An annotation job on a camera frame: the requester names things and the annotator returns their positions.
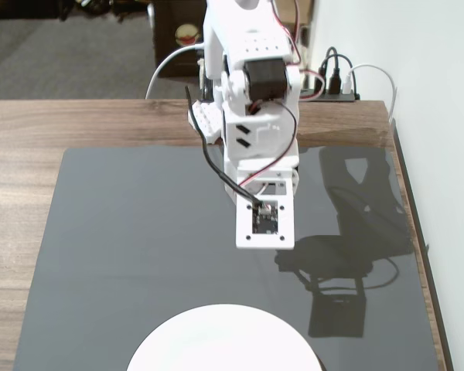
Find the white round plate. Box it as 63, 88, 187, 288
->
126, 304, 327, 371

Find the black camera cable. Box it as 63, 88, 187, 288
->
184, 86, 264, 209

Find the black usb hub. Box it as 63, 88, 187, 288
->
299, 88, 361, 103

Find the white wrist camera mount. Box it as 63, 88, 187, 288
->
235, 180, 296, 250

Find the round red gold sticker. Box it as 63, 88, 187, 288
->
175, 23, 199, 46

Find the red black servo wire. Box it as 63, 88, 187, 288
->
272, 0, 327, 102
237, 99, 299, 191

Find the dark grey mat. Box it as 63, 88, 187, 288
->
12, 145, 442, 371

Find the white usb cable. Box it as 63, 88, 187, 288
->
342, 63, 397, 125

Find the white power cable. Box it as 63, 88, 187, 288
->
145, 44, 206, 100

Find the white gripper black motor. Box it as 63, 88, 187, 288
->
223, 161, 301, 203

